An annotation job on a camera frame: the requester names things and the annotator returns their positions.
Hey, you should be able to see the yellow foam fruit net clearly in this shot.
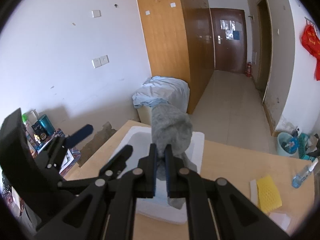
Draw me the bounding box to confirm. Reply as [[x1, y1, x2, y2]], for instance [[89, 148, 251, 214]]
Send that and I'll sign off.
[[257, 175, 283, 213]]

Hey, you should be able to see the clear zip plastic bag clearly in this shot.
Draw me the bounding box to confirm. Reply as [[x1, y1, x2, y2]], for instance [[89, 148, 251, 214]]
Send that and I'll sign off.
[[269, 212, 291, 231]]

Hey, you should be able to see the grey sock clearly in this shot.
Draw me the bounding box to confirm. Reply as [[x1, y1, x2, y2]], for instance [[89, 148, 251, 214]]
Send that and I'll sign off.
[[150, 103, 198, 209]]

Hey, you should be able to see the white foam tube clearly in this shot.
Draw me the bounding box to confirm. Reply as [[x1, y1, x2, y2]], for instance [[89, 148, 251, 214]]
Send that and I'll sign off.
[[249, 179, 259, 206]]

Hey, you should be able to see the teal tin can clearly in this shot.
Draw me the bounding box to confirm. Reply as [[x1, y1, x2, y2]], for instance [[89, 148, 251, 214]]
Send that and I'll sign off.
[[31, 114, 55, 141]]

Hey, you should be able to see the white styrofoam box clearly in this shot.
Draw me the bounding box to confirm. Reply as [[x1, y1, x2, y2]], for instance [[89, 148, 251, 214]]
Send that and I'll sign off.
[[109, 126, 206, 224]]

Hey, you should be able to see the blue spray bottle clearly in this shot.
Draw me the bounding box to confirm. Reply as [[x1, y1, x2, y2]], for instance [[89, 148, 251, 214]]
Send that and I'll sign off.
[[291, 158, 319, 189]]

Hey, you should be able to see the blue covered bundle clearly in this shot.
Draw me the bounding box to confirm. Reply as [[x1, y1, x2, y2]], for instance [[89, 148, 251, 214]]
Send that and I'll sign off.
[[132, 76, 190, 113]]

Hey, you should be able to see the light blue waste bin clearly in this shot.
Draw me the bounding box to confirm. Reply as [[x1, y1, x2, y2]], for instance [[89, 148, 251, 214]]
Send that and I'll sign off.
[[277, 131, 299, 157]]

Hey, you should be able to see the red fire extinguisher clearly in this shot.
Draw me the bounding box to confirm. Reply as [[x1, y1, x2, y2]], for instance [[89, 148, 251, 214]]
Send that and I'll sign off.
[[246, 62, 252, 77]]

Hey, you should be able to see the wooden wardrobe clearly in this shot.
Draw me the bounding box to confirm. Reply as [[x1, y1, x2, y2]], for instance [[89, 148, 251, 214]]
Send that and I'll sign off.
[[137, 0, 214, 114]]

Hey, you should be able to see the dark brown entrance door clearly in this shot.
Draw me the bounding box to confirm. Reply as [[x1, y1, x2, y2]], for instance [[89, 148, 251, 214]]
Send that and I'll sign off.
[[210, 8, 247, 74]]

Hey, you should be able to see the white wall socket pair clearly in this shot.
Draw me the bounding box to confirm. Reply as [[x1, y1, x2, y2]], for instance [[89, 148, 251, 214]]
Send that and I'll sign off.
[[92, 55, 109, 68]]

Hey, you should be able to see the white wall switch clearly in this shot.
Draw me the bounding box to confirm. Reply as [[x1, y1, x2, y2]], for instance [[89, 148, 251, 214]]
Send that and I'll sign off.
[[92, 10, 101, 18]]

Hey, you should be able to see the side doorway frame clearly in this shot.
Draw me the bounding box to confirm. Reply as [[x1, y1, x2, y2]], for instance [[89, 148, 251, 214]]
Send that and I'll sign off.
[[256, 0, 273, 104]]

